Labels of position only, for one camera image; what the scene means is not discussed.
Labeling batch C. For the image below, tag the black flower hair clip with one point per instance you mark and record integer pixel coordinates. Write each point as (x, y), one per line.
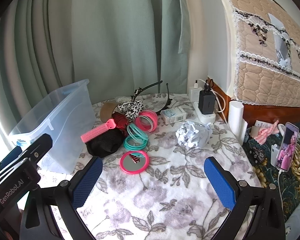
(150, 86)

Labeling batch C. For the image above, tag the stack of teal bangles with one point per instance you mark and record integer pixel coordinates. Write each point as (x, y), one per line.
(130, 143)

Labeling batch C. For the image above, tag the dark green floral bedspread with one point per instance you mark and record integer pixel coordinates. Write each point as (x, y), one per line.
(295, 185)

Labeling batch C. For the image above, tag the white rounded panel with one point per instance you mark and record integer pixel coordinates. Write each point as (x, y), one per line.
(215, 30)

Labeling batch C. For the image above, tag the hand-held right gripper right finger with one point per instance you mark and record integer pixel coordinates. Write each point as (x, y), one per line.
(220, 185)

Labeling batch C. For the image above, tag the beige quilted cover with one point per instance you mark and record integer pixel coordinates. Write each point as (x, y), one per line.
(260, 55)

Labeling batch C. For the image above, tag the white charger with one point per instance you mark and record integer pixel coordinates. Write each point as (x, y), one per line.
(194, 93)

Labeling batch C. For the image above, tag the pale green curtain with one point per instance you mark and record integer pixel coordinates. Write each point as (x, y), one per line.
(102, 35)

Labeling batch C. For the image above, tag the leopard print bow hair clip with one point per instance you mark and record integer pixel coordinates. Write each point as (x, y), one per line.
(131, 108)

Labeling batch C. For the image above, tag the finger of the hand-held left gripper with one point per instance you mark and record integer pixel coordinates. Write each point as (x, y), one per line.
(11, 156)
(40, 145)

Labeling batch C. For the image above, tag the clear plastic container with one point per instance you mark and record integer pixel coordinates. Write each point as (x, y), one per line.
(52, 120)

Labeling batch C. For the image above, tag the small cardboard tape roll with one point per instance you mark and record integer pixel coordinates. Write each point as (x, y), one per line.
(253, 130)

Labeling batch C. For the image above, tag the black charger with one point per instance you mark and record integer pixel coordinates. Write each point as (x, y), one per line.
(207, 102)

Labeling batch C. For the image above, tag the small black gadget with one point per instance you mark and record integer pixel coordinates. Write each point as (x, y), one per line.
(256, 155)

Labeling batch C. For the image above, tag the pink cloth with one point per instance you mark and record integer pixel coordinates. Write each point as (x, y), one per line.
(265, 132)

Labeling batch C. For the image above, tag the pink hair roller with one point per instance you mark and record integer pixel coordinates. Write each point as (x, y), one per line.
(96, 132)

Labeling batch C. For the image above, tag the white phone stand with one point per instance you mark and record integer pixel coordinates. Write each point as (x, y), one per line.
(273, 155)

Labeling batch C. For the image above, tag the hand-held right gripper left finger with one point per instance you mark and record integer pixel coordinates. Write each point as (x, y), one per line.
(86, 183)

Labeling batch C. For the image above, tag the stack of pink bangles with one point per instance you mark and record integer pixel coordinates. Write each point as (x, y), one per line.
(151, 120)

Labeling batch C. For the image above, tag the white power strip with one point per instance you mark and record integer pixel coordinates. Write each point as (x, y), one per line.
(207, 117)

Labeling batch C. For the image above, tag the smartphone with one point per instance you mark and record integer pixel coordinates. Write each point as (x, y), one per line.
(287, 147)

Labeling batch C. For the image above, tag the brown packing tape roll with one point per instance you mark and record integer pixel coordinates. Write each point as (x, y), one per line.
(105, 111)

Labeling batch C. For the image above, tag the pink round mirror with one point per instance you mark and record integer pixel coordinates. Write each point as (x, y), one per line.
(130, 166)

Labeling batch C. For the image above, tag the white cylinder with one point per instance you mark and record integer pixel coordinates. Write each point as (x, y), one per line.
(236, 117)

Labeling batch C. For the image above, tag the black mesh cap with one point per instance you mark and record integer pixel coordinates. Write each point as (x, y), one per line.
(105, 143)

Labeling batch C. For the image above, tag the red hair claw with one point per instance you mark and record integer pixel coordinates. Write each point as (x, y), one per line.
(118, 122)

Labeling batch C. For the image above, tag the wooden headboard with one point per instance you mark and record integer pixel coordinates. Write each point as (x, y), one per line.
(255, 111)

